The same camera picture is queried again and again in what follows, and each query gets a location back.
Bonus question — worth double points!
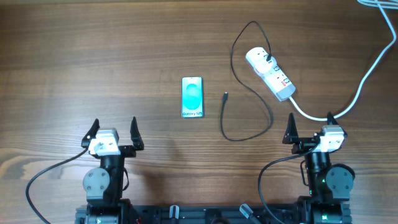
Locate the black USB charging cable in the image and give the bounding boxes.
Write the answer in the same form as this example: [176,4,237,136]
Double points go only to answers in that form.
[220,20,274,142]

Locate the white USB charger plug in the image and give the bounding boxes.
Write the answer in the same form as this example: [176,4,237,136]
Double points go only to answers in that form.
[254,57,277,75]

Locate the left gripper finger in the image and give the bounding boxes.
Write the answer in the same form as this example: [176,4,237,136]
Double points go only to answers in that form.
[81,119,100,148]
[130,116,144,151]

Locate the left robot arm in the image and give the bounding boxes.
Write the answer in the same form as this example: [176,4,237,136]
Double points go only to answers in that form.
[75,118,144,224]

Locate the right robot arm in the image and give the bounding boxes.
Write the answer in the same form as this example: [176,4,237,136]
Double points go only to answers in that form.
[282,113,355,224]

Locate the white power strip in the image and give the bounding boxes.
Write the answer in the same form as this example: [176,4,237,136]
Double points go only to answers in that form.
[246,47,296,101]

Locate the black right camera cable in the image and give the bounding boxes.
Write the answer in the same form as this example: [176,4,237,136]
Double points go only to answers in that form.
[257,143,320,224]

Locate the black camera cable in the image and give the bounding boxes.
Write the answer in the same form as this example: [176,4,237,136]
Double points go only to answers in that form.
[25,147,90,224]
[257,143,320,224]

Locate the Galaxy S25 smartphone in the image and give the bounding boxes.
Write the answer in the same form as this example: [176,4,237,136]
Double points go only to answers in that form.
[182,77,204,118]

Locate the white power strip cord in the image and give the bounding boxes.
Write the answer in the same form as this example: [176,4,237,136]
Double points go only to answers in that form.
[289,0,398,122]

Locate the black left camera cable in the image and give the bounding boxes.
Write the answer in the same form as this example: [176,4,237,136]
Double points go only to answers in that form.
[25,147,90,224]

